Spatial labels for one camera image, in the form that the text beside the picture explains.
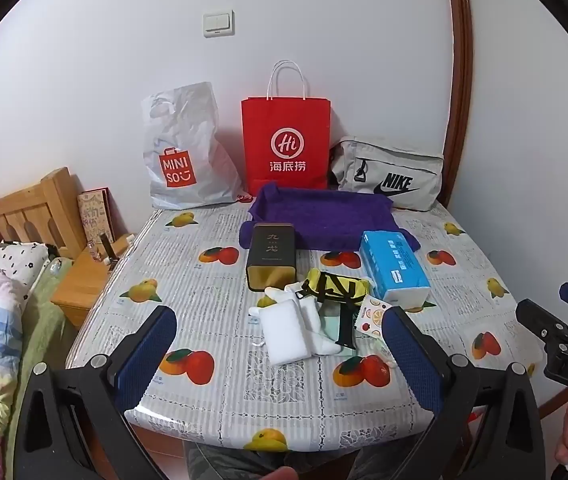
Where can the white light switch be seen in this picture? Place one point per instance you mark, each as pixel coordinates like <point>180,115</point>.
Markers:
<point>219,23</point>

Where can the grey shoulder bag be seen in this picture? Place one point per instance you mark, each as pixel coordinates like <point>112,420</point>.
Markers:
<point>388,170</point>

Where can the purple fabric tray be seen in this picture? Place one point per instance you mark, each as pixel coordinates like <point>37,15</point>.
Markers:
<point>324,215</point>

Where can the person's grey trousers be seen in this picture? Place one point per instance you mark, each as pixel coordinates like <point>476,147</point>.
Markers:
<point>224,462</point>

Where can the dark tin box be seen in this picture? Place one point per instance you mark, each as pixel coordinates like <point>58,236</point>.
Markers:
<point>270,255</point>

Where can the fruit print tablecloth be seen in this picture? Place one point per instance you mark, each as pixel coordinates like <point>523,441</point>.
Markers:
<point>264,400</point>

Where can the floral white pillow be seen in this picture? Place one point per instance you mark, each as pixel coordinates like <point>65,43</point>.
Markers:
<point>16,262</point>

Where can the white plastic shopping bag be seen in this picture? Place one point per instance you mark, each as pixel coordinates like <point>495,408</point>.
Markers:
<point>184,160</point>

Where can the red paper bag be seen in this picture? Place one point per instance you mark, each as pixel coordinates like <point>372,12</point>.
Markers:
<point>286,150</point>

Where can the wooden bedside table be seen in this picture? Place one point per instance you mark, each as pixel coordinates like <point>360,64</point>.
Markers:
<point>81,285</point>

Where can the patterned book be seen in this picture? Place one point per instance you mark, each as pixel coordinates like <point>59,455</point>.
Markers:
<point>95,215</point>

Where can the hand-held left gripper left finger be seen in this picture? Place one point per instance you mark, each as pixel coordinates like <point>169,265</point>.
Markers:
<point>146,357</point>

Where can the yellow black pouch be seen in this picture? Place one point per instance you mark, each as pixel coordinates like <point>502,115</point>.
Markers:
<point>336,285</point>

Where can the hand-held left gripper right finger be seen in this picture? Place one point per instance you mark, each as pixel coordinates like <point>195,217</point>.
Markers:
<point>413,360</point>

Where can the wooden headboard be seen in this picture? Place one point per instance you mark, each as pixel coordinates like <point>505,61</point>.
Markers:
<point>29,205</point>

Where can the blue tissue pack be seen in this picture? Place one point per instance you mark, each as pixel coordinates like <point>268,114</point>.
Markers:
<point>396,265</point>

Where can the fruit print packet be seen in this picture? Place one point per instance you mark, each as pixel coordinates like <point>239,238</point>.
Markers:
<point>371,317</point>

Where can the white sponge block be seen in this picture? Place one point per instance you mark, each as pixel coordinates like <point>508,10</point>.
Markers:
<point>284,332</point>

